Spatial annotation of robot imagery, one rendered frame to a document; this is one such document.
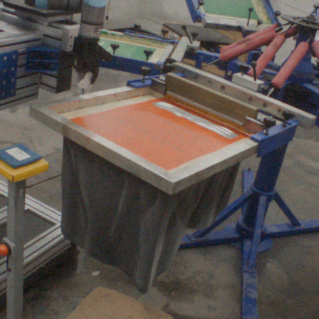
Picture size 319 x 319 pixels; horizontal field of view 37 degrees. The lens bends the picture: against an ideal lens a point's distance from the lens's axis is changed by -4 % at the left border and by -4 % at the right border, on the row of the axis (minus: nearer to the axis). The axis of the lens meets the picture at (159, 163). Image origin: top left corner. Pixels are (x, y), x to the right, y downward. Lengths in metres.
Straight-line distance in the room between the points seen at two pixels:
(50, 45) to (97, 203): 0.65
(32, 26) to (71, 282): 1.21
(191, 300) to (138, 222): 0.99
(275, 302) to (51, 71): 1.58
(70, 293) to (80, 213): 0.73
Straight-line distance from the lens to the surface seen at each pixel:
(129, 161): 1.33
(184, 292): 2.50
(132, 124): 1.65
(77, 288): 2.41
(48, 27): 1.92
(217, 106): 1.83
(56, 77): 1.94
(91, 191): 1.62
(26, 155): 1.40
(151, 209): 1.47
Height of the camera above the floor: 1.62
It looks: 27 degrees down
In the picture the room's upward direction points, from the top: 11 degrees clockwise
